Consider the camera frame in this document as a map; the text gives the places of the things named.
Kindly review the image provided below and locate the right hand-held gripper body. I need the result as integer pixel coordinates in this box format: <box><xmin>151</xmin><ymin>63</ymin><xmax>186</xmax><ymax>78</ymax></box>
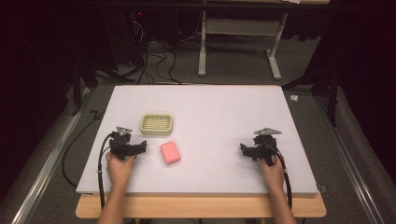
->
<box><xmin>250</xmin><ymin>127</ymin><xmax>278</xmax><ymax>166</ymax></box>

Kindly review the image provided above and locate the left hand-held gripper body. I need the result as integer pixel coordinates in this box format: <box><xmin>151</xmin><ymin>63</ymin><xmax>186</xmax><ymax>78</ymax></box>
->
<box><xmin>108</xmin><ymin>125</ymin><xmax>138</xmax><ymax>161</ymax></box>

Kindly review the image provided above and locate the person's left hand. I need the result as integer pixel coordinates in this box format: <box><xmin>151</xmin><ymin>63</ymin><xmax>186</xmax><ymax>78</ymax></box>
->
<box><xmin>105</xmin><ymin>151</ymin><xmax>136</xmax><ymax>189</ymax></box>

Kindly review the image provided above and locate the person's right hand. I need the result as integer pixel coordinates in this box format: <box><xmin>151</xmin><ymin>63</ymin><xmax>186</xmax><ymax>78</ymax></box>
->
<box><xmin>259</xmin><ymin>155</ymin><xmax>286</xmax><ymax>193</ymax></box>

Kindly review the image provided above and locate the cream slotted soap dish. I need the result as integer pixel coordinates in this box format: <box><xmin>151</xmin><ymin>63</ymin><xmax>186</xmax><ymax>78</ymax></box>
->
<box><xmin>139</xmin><ymin>113</ymin><xmax>175</xmax><ymax>137</ymax></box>

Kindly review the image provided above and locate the pink soap bar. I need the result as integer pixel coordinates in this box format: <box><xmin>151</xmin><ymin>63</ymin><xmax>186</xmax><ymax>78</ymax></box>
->
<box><xmin>160</xmin><ymin>140</ymin><xmax>182</xmax><ymax>166</ymax></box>

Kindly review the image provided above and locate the white table mat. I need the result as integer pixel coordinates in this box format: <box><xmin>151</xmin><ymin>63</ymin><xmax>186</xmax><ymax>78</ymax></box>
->
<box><xmin>75</xmin><ymin>84</ymin><xmax>319</xmax><ymax>196</ymax></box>

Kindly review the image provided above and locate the wooden table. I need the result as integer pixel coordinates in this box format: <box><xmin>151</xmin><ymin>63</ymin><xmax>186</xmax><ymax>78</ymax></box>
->
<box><xmin>75</xmin><ymin>191</ymin><xmax>328</xmax><ymax>219</ymax></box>

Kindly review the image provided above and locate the black metal stand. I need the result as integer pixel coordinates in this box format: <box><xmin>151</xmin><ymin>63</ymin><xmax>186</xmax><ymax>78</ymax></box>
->
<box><xmin>70</xmin><ymin>57</ymin><xmax>136</xmax><ymax>117</ymax></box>
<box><xmin>280</xmin><ymin>66</ymin><xmax>341</xmax><ymax>128</ymax></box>

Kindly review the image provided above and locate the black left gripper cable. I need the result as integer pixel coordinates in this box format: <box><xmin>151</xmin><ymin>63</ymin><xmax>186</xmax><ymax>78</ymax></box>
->
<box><xmin>97</xmin><ymin>133</ymin><xmax>114</xmax><ymax>210</ymax></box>

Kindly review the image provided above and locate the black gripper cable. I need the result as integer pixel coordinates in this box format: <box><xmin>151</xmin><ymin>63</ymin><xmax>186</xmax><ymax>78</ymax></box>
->
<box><xmin>271</xmin><ymin>145</ymin><xmax>294</xmax><ymax>210</ymax></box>
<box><xmin>97</xmin><ymin>133</ymin><xmax>114</xmax><ymax>210</ymax></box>

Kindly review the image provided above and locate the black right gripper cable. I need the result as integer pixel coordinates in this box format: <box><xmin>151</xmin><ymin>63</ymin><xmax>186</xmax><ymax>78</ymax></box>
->
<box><xmin>271</xmin><ymin>145</ymin><xmax>294</xmax><ymax>210</ymax></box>

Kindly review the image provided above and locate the black floor cable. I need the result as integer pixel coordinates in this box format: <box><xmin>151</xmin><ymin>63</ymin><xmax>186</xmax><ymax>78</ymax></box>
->
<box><xmin>61</xmin><ymin>109</ymin><xmax>106</xmax><ymax>189</ymax></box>

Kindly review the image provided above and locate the aluminium rail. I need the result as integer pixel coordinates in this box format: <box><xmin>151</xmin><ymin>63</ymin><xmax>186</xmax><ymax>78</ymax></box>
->
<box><xmin>313</xmin><ymin>95</ymin><xmax>388</xmax><ymax>224</ymax></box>
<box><xmin>11</xmin><ymin>88</ymin><xmax>96</xmax><ymax>224</ymax></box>

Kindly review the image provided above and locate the tangle of black floor cables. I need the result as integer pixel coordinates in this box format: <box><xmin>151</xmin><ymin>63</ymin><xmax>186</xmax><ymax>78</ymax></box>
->
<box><xmin>125</xmin><ymin>18</ymin><xmax>185</xmax><ymax>86</ymax></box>

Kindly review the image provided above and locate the white metal desk frame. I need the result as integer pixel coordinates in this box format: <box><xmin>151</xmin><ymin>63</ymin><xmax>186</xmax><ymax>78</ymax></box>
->
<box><xmin>197</xmin><ymin>10</ymin><xmax>290</xmax><ymax>81</ymax></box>

